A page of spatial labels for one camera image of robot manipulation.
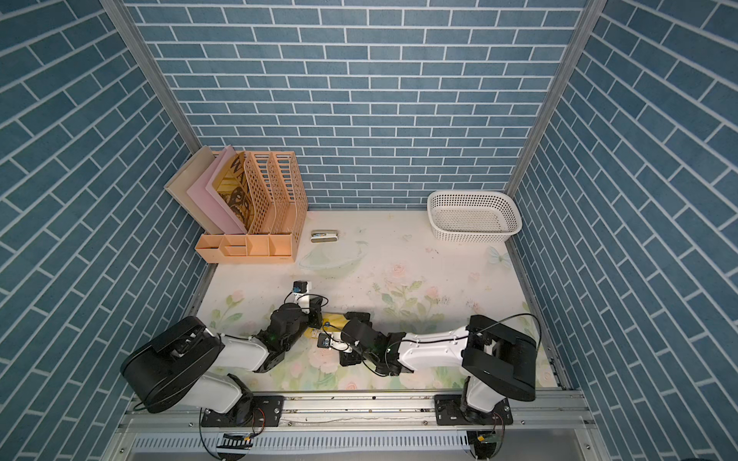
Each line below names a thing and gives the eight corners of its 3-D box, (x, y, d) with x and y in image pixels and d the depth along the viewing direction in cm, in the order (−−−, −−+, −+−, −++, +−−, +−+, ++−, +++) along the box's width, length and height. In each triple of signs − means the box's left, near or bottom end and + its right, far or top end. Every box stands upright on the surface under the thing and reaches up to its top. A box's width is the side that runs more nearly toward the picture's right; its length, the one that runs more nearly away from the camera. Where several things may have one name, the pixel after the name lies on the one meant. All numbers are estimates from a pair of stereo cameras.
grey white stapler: (311, 242, 112) (310, 238, 110) (313, 234, 115) (312, 229, 113) (336, 242, 112) (335, 238, 110) (337, 234, 115) (337, 230, 113)
